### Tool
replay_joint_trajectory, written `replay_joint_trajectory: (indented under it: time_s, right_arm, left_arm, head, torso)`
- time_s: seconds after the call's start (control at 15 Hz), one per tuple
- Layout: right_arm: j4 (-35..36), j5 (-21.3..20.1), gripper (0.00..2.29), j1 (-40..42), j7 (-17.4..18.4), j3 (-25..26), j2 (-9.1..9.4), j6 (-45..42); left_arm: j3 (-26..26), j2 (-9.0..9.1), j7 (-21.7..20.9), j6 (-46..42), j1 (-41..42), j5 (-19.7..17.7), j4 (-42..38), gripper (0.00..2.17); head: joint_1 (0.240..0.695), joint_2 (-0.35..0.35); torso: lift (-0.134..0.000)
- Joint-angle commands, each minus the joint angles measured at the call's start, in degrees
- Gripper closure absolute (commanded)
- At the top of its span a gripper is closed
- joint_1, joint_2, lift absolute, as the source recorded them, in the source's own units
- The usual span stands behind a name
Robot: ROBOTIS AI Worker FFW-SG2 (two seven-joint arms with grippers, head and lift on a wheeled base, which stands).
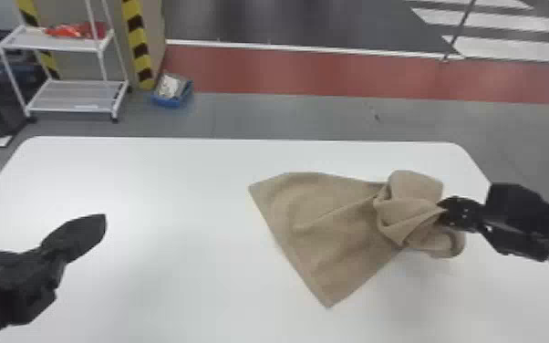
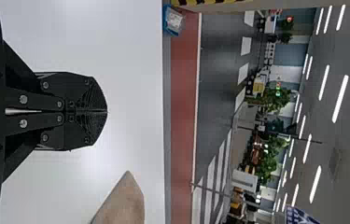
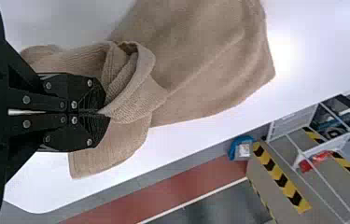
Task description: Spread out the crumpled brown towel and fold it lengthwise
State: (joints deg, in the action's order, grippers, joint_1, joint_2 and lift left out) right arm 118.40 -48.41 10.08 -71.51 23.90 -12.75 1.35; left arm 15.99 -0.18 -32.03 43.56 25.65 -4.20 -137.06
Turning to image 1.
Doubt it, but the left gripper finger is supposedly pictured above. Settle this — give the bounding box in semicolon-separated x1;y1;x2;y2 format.
37;213;108;265

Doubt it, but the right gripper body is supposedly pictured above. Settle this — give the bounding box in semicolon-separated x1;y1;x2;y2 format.
479;217;549;263

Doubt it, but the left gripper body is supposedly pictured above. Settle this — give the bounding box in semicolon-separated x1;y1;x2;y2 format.
0;247;67;343

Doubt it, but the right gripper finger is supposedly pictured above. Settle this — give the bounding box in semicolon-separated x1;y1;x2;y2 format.
436;195;488;234

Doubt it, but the beige towel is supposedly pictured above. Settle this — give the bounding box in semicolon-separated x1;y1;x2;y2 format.
247;169;468;309

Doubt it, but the blue basket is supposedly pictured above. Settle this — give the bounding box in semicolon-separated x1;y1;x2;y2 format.
150;71;194;109

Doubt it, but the red snack packet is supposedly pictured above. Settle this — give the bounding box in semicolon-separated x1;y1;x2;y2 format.
44;20;109;40

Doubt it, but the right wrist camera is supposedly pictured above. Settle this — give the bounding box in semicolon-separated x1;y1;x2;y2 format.
485;182;549;230

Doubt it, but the white wire rack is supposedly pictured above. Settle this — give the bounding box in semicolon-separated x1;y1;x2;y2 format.
0;0;130;124

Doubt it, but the yellow black striped post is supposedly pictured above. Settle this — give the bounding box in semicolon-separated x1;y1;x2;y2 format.
120;0;158;91
15;0;61;81

